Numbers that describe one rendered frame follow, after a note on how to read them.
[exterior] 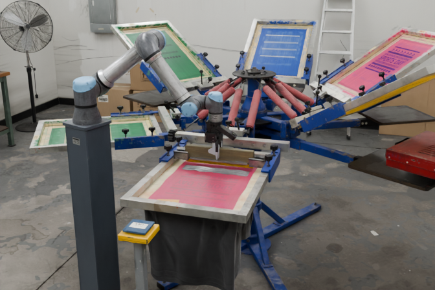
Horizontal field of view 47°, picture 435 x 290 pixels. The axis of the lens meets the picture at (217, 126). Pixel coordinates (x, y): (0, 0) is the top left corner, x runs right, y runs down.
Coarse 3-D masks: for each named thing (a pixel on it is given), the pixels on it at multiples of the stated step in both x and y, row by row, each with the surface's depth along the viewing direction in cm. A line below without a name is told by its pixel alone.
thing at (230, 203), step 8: (224, 168) 270; (232, 168) 270; (240, 168) 270; (248, 168) 270; (256, 168) 270; (216, 176) 260; (224, 176) 260; (232, 176) 260; (240, 176) 260; (248, 176) 260; (240, 184) 249; (232, 192) 240; (240, 192) 240; (192, 200) 232; (200, 200) 232; (208, 200) 232; (216, 200) 232; (232, 200) 232; (232, 208) 224
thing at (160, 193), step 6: (186, 162) 278; (192, 162) 278; (198, 162) 278; (180, 168) 270; (174, 174) 262; (180, 174) 262; (198, 174) 262; (204, 174) 262; (210, 174) 262; (168, 180) 255; (174, 180) 255; (162, 186) 247; (168, 186) 247; (156, 192) 240; (162, 192) 240; (150, 198) 234; (156, 198) 234; (162, 198) 234; (168, 198) 234; (174, 198) 234; (180, 198) 234; (186, 198) 234; (192, 198) 234
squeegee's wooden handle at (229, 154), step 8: (192, 144) 275; (192, 152) 275; (200, 152) 273; (224, 152) 269; (232, 152) 268; (240, 152) 267; (248, 152) 265; (224, 160) 270; (232, 160) 269; (240, 160) 268; (248, 160) 267
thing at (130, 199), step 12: (156, 168) 260; (144, 180) 246; (264, 180) 246; (132, 192) 232; (252, 192) 232; (120, 204) 226; (132, 204) 225; (144, 204) 223; (156, 204) 221; (168, 204) 220; (180, 204) 220; (252, 204) 221; (204, 216) 216; (216, 216) 214; (228, 216) 213; (240, 216) 211
